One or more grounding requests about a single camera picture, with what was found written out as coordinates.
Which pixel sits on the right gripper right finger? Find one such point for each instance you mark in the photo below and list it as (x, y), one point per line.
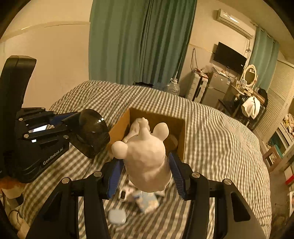
(181, 174)

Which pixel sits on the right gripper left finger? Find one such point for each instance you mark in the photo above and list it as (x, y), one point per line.
(111, 173)

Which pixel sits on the white plaster bear figurine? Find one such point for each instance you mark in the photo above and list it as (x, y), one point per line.
(145, 160)

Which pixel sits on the dark glossy round object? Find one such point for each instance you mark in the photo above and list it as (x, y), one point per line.
(88, 132)

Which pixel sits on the white earbuds case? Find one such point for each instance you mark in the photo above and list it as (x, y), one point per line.
(117, 216)

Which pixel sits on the floral tissue pack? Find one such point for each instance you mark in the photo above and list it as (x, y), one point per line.
(147, 202)

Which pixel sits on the brown cardboard box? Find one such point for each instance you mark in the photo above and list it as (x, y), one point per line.
(171, 130)

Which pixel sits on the grey checkered bed cover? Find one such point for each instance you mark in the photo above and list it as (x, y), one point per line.
(216, 145)

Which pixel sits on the white plaster dog figurine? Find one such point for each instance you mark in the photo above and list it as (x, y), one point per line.
(134, 129)

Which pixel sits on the large clear water jug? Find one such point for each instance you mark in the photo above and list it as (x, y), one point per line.
(173, 87)

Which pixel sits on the black bag on floor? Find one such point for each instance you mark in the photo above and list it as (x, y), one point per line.
(142, 84)

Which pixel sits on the small wooden stool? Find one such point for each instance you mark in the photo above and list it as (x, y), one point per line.
(272, 158)

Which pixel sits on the wooden dressing table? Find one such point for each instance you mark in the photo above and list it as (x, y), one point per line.
(235, 97)

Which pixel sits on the white suitcase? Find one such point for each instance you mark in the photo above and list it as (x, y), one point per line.
(197, 87)

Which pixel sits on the silver mini fridge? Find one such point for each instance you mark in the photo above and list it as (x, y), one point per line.
(216, 88)

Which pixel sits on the white cloth on chair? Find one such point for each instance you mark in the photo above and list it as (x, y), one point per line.
(251, 107)

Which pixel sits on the white louvered wardrobe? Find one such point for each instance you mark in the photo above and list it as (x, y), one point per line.
(280, 96)

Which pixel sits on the white oval vanity mirror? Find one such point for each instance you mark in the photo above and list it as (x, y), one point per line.
(249, 77)

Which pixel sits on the large green curtain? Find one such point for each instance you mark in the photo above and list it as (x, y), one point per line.
(139, 41)

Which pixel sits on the small green window curtain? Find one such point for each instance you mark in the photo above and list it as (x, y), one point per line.
(264, 58)

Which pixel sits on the white air conditioner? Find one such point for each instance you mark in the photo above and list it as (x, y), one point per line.
(235, 23)

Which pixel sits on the black wall television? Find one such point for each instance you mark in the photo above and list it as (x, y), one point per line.
(229, 58)

